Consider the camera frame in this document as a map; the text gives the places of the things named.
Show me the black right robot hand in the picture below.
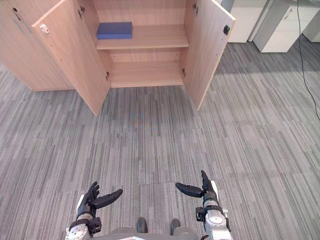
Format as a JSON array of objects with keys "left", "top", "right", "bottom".
[{"left": 175, "top": 169, "right": 219, "bottom": 203}]

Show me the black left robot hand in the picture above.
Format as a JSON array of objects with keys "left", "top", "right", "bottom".
[{"left": 75, "top": 181, "right": 124, "bottom": 217}]

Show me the open light wood cabinet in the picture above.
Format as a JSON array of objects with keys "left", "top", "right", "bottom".
[{"left": 73, "top": 0, "right": 199, "bottom": 89}]

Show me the wood cabinet door black latch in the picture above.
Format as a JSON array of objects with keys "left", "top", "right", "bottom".
[{"left": 183, "top": 0, "right": 237, "bottom": 112}]

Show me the wood cabinet door silver latch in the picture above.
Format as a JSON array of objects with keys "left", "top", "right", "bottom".
[{"left": 31, "top": 0, "right": 112, "bottom": 117}]

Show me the wood cabinet shelf board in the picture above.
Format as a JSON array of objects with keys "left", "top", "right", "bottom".
[{"left": 96, "top": 24, "right": 190, "bottom": 51}]

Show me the white office cabinet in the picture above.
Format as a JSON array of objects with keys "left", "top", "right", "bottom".
[
  {"left": 225, "top": 0, "right": 270, "bottom": 44},
  {"left": 252, "top": 0, "right": 320, "bottom": 54}
]

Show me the blue folder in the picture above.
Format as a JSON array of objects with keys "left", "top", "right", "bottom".
[{"left": 96, "top": 21, "right": 134, "bottom": 40}]

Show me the silver door latch plate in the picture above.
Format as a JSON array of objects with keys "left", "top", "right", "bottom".
[{"left": 39, "top": 23, "right": 51, "bottom": 37}]

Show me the dark right robot foot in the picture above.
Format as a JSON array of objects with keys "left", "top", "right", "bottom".
[{"left": 169, "top": 218, "right": 182, "bottom": 237}]

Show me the dark robot foot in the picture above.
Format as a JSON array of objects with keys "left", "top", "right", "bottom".
[
  {"left": 169, "top": 218, "right": 182, "bottom": 237},
  {"left": 136, "top": 217, "right": 149, "bottom": 234}
]

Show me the dark left robot foot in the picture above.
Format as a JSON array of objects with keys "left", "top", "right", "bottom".
[{"left": 136, "top": 217, "right": 149, "bottom": 234}]

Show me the grey robot torso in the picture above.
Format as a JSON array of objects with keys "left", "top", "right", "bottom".
[{"left": 98, "top": 225, "right": 202, "bottom": 240}]

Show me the black cable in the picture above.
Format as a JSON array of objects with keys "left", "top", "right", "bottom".
[{"left": 296, "top": 0, "right": 320, "bottom": 116}]

